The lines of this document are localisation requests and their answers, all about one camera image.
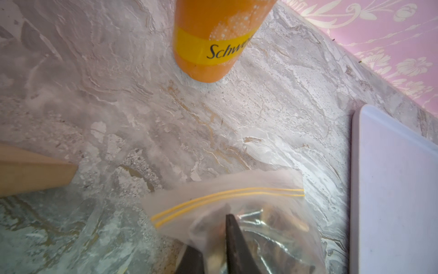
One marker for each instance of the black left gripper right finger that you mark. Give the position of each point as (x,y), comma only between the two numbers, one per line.
(239,258)

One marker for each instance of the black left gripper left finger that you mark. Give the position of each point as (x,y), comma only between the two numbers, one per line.
(190,261)

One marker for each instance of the clear ziploc bag of cookies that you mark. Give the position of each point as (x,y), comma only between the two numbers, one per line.
(270,209)

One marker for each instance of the lilac plastic tray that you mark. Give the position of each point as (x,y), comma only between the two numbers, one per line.
(394,197)

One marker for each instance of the wooden shelf unit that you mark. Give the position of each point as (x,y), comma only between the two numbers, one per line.
(23,171)

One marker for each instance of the orange Schweppes soda can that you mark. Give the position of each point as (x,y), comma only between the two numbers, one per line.
(209,36)

